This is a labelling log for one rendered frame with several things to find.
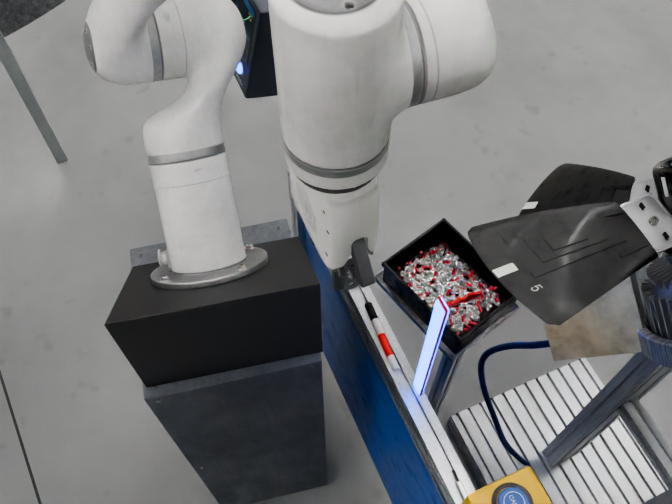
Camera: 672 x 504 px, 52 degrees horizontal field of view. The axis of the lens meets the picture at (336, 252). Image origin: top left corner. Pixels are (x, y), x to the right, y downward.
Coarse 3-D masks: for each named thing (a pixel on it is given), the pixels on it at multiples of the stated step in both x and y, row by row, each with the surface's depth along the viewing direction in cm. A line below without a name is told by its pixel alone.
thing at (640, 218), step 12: (624, 204) 101; (636, 204) 101; (648, 204) 101; (660, 204) 101; (636, 216) 100; (648, 216) 100; (660, 216) 100; (648, 228) 99; (660, 228) 99; (648, 240) 98; (660, 240) 98
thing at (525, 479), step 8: (520, 472) 92; (528, 472) 92; (504, 480) 92; (512, 480) 92; (520, 480) 92; (528, 480) 92; (536, 480) 92; (480, 488) 91; (488, 488) 91; (496, 488) 91; (504, 488) 91; (520, 488) 91; (528, 488) 91; (536, 488) 91; (472, 496) 90; (480, 496) 90; (488, 496) 90; (496, 496) 90; (528, 496) 90; (536, 496) 90; (544, 496) 90
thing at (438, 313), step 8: (440, 304) 92; (440, 312) 93; (432, 320) 97; (440, 320) 94; (432, 328) 98; (432, 336) 100; (424, 344) 105; (432, 344) 101; (424, 352) 106; (432, 352) 103; (424, 360) 108; (424, 368) 110; (416, 376) 116; (424, 376) 112; (416, 384) 118
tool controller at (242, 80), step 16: (240, 0) 119; (256, 0) 114; (256, 16) 114; (256, 32) 116; (256, 48) 118; (272, 48) 120; (256, 64) 121; (272, 64) 123; (240, 80) 127; (256, 80) 124; (272, 80) 126; (256, 96) 128
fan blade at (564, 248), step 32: (512, 224) 102; (544, 224) 100; (576, 224) 99; (608, 224) 99; (480, 256) 98; (512, 256) 97; (544, 256) 96; (576, 256) 96; (608, 256) 96; (640, 256) 96; (512, 288) 92; (576, 288) 92; (608, 288) 92; (544, 320) 88
